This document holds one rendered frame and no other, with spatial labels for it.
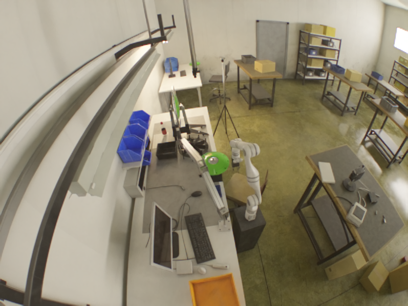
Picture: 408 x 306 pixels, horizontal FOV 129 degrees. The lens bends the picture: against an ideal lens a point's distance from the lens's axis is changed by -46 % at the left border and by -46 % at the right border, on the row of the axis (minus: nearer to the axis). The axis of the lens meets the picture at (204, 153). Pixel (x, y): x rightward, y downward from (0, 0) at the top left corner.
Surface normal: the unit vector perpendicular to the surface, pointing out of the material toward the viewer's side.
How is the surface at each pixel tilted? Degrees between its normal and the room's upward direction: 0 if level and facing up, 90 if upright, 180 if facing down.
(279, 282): 0
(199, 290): 0
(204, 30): 90
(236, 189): 0
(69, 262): 90
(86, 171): 90
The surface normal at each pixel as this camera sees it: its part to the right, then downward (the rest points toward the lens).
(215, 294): -0.10, -0.72
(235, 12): 0.09, 0.68
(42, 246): 0.99, -0.14
